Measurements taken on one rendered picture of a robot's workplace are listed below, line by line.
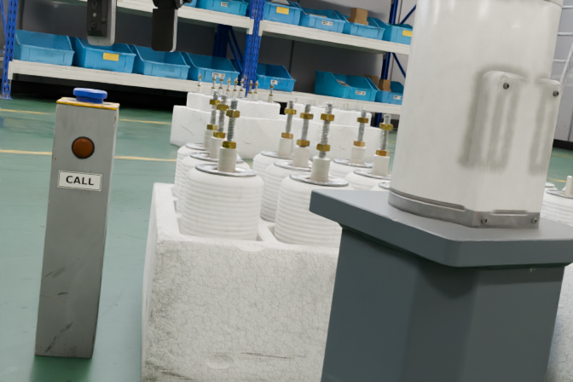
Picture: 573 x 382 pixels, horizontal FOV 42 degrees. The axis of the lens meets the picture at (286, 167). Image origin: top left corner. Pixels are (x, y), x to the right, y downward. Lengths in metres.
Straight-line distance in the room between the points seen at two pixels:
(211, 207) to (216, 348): 0.16
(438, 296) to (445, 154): 0.09
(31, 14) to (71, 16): 0.30
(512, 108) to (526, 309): 0.12
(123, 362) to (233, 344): 0.16
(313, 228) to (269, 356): 0.16
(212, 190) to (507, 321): 0.47
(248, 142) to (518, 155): 2.79
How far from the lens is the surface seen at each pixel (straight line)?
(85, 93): 0.92
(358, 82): 6.79
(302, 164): 1.04
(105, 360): 0.98
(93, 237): 0.93
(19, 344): 1.02
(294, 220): 0.90
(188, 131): 3.34
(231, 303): 0.87
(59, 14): 6.05
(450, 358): 0.46
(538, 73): 0.49
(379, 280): 0.48
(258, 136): 3.27
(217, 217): 0.87
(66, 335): 0.97
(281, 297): 0.88
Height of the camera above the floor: 0.38
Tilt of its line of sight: 7 degrees down
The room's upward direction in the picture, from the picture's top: 7 degrees clockwise
